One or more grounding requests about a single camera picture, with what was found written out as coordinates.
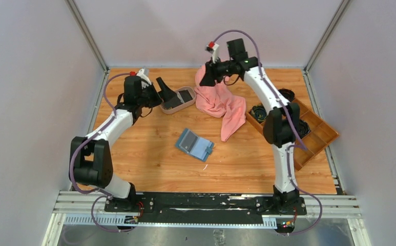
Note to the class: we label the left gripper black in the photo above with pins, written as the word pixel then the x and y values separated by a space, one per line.
pixel 165 94

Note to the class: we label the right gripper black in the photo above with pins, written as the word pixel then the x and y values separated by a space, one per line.
pixel 211 75

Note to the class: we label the black VIP card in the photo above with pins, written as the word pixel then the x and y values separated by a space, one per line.
pixel 188 141

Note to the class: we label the blue leather card holder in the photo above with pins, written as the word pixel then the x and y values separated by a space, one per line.
pixel 202 149

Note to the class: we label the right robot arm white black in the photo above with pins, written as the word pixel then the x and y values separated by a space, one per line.
pixel 281 125

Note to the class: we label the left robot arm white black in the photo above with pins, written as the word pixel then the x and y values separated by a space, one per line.
pixel 91 167

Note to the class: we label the pink oval tray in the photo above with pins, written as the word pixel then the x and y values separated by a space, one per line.
pixel 185 97

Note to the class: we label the pink cloth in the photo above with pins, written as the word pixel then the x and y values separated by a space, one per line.
pixel 220 102

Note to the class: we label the black tape roll upper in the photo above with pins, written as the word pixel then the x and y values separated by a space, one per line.
pixel 288 94

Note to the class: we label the black tape roll lower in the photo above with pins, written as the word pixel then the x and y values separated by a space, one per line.
pixel 303 129

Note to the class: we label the wooden compartment tray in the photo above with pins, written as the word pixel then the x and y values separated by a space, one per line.
pixel 321 136

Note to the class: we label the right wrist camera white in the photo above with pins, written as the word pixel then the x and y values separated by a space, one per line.
pixel 213 49

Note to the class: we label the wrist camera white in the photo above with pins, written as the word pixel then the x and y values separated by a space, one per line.
pixel 213 49
pixel 145 81

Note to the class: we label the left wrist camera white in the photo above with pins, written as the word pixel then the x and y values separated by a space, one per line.
pixel 145 81

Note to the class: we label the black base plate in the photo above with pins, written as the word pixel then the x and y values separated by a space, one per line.
pixel 206 208

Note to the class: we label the aluminium rail frame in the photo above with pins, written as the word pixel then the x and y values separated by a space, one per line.
pixel 72 209

